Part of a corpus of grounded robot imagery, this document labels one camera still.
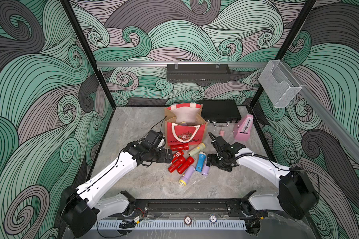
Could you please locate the blue flashlight white head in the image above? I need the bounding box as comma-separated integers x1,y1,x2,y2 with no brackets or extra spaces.
195,152,207,172

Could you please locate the red jute tote bag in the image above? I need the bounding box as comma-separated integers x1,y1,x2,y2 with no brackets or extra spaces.
164,103,207,146

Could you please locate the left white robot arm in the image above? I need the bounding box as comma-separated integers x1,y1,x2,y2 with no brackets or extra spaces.
60,141,174,238

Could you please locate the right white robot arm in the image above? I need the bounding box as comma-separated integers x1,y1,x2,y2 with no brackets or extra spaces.
211,140,319,220

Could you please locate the red flashlight white head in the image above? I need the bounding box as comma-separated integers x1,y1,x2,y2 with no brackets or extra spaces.
173,150,184,161

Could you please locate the pale green flashlight upper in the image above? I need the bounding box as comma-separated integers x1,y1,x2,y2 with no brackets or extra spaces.
188,143,206,157

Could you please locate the purple flashlight yellow head bottom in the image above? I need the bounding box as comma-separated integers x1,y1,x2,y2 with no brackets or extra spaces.
179,165,195,186

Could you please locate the pink metronome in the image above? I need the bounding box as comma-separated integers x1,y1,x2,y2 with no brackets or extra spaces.
233,114,254,141

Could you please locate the black hard carry case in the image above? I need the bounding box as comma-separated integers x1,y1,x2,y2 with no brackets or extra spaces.
199,100,242,126

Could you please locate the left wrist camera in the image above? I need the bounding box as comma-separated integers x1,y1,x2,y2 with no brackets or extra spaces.
143,129,166,148

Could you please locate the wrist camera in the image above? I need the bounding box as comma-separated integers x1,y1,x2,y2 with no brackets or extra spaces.
143,129,166,148
208,132,231,153

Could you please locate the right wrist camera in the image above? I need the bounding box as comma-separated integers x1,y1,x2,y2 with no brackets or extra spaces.
208,132,231,153

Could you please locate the black wall shelf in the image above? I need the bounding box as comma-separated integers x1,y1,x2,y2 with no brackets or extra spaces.
167,63,231,83

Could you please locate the clear plastic wall bin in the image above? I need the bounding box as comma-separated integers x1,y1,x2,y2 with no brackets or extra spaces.
259,60,302,108

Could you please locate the white perforated cable tray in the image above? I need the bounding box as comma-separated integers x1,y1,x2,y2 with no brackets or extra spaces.
91,219,246,231

